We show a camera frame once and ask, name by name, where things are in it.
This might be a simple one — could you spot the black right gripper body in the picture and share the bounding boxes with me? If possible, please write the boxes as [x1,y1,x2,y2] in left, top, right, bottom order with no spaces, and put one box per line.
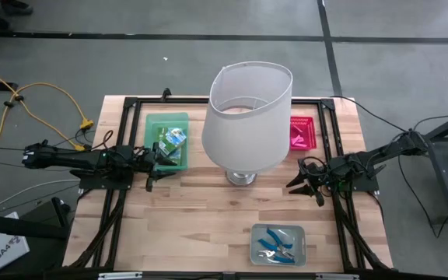
[305,162,336,195]

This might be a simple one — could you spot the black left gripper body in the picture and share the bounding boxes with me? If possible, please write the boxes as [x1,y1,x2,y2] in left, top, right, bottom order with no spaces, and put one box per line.
[130,145,159,174]

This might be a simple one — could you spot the blue handled pliers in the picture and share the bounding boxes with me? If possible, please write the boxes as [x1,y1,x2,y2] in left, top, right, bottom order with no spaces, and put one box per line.
[257,248,297,265]
[257,227,294,252]

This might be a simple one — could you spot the green translucent plastic bin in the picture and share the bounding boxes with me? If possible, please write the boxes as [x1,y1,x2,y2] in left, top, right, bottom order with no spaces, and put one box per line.
[142,111,191,172]

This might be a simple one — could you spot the red plastic basket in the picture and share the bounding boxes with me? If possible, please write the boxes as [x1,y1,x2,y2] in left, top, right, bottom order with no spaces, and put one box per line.
[289,115,318,152]

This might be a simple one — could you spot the silver table lamp white shade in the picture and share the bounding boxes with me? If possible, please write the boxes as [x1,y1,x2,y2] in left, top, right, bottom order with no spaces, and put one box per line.
[201,61,294,187]

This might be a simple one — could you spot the translucent white plastic bin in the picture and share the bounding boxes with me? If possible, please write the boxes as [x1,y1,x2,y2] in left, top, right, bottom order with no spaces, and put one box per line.
[250,223,307,268]

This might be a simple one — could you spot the black side table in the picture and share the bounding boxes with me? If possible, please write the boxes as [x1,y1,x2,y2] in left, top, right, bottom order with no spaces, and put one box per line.
[422,107,448,227]

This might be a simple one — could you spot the black floor stand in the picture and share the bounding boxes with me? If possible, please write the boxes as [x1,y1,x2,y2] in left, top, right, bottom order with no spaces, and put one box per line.
[0,196,73,242]

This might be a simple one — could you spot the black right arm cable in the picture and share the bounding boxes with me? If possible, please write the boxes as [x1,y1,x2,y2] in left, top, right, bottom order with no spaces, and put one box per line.
[296,156,349,198]

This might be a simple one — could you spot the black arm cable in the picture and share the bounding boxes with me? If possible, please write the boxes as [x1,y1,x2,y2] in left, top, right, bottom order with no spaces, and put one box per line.
[75,129,159,172]
[296,156,349,198]

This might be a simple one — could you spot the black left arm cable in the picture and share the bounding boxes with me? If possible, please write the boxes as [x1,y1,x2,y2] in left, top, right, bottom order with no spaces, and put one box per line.
[75,129,159,172]

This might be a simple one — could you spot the black aluminium table frame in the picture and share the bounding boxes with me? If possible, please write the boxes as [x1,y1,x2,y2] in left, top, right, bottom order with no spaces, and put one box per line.
[68,96,394,271]

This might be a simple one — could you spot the silver metal bracket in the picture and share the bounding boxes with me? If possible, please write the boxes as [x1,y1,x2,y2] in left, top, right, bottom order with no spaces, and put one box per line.
[98,271,143,280]
[315,273,359,280]

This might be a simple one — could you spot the grey floor cable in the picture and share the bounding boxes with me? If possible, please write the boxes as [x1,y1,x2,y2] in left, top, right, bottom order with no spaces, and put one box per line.
[0,178,82,215]

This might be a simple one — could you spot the yellow extension cable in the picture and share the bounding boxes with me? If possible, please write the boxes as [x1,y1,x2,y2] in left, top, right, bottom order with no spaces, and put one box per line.
[0,63,95,174]

